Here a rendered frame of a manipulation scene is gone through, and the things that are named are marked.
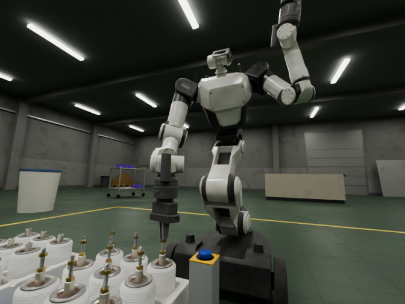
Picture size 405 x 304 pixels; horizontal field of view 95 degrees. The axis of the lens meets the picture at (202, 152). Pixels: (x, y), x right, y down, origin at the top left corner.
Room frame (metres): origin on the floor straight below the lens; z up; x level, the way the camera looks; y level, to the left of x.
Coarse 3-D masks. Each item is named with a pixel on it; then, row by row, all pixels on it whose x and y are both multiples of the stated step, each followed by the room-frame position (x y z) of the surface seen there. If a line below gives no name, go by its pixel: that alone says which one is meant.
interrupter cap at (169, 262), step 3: (153, 261) 0.70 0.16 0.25; (156, 261) 0.70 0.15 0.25; (165, 261) 0.70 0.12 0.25; (168, 261) 0.70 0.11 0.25; (171, 261) 0.70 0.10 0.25; (153, 264) 0.67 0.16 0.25; (156, 264) 0.68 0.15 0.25; (165, 264) 0.68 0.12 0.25; (168, 264) 0.67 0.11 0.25; (171, 264) 0.67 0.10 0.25; (153, 267) 0.66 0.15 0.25; (156, 267) 0.65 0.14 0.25; (159, 267) 0.65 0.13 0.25; (162, 267) 0.65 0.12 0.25; (165, 267) 0.65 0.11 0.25
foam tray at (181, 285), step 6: (180, 282) 0.71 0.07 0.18; (186, 282) 0.71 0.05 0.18; (180, 288) 0.68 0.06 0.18; (186, 288) 0.70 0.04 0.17; (174, 294) 0.64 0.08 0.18; (180, 294) 0.66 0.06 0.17; (186, 294) 0.70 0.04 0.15; (156, 300) 0.61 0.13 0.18; (162, 300) 0.61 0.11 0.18; (168, 300) 0.61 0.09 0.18; (174, 300) 0.62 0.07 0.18; (180, 300) 0.66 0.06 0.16; (186, 300) 0.70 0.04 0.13
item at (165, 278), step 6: (150, 264) 0.68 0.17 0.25; (174, 264) 0.69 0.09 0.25; (150, 270) 0.65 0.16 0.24; (156, 270) 0.64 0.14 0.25; (162, 270) 0.65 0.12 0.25; (168, 270) 0.65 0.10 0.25; (174, 270) 0.67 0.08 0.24; (156, 276) 0.64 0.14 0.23; (162, 276) 0.64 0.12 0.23; (168, 276) 0.65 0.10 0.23; (174, 276) 0.68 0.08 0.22; (156, 282) 0.64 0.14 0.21; (162, 282) 0.64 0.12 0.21; (168, 282) 0.65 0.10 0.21; (174, 282) 0.68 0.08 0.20; (156, 288) 0.64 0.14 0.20; (162, 288) 0.64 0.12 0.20; (168, 288) 0.65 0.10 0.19; (174, 288) 0.68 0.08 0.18; (156, 294) 0.64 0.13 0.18; (162, 294) 0.64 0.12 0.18; (168, 294) 0.65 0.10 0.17
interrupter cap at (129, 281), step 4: (128, 276) 0.59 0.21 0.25; (132, 276) 0.59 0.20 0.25; (144, 276) 0.60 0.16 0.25; (148, 276) 0.60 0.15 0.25; (128, 280) 0.57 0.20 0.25; (132, 280) 0.58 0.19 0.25; (144, 280) 0.58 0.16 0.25; (148, 280) 0.57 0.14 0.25; (128, 284) 0.55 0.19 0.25; (132, 284) 0.55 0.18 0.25; (136, 284) 0.55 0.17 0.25; (140, 284) 0.55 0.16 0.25; (144, 284) 0.55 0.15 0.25; (148, 284) 0.56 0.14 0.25
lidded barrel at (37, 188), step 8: (24, 176) 2.81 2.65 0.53; (32, 176) 2.82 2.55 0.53; (40, 176) 2.86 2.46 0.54; (48, 176) 2.94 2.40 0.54; (56, 176) 3.06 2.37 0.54; (24, 184) 2.81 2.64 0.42; (32, 184) 2.83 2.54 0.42; (40, 184) 2.88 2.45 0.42; (48, 184) 2.96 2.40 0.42; (56, 184) 3.09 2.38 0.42; (24, 192) 2.82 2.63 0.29; (32, 192) 2.84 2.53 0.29; (40, 192) 2.90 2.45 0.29; (48, 192) 2.98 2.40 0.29; (56, 192) 3.15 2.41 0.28; (24, 200) 2.83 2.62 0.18; (32, 200) 2.85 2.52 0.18; (40, 200) 2.91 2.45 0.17; (48, 200) 3.00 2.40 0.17; (24, 208) 2.84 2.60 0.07; (32, 208) 2.86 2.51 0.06; (40, 208) 2.93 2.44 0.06; (48, 208) 3.03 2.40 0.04
